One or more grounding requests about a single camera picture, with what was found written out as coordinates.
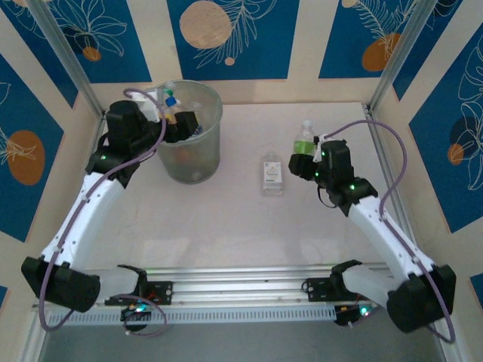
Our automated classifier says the green label water bottle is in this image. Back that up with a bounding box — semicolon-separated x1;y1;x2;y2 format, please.
292;119;318;156

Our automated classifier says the blue yellow label bottle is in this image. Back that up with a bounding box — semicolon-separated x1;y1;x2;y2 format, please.
165;97;182;118

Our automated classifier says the translucent grey waste bin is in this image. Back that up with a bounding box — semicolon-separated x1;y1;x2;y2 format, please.
155;79;223;185

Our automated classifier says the flat clear bottle, white label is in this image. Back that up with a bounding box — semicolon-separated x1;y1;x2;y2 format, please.
259;151;285;197

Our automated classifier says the control board with green light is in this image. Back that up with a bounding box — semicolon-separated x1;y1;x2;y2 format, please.
334;301;375;328
119;303;152;333

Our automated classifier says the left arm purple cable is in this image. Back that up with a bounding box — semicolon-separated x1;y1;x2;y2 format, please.
37;88;169;337

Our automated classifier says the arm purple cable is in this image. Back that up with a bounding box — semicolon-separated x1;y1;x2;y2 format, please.
318;119;457;344
37;88;169;337

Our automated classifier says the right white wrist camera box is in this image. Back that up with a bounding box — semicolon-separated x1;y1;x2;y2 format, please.
312;132;326;164

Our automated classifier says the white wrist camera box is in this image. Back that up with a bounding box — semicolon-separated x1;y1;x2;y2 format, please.
131;87;164;124
312;132;326;164

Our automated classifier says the thin black cable loop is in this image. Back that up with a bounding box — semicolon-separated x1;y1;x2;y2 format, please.
315;184;337;209

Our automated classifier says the aluminium table side rail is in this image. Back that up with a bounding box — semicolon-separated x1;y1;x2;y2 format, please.
89;112;109;146
362;103;420;261

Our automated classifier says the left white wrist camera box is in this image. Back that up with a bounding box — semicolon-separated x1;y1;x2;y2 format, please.
131;87;164;124

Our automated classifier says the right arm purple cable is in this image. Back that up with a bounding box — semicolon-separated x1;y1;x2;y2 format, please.
318;119;457;344

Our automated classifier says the aluminium frame post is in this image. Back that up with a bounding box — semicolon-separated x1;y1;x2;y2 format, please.
366;0;445;114
26;0;106;118

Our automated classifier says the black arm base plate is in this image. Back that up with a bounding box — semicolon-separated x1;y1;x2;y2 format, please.
105;281;174;307
303;277;374;302

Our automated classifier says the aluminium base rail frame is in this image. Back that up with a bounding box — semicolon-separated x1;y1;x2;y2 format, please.
32;265;397;311

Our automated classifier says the white slotted cable duct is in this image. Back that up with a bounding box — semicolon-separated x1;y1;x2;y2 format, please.
48;305;338;326

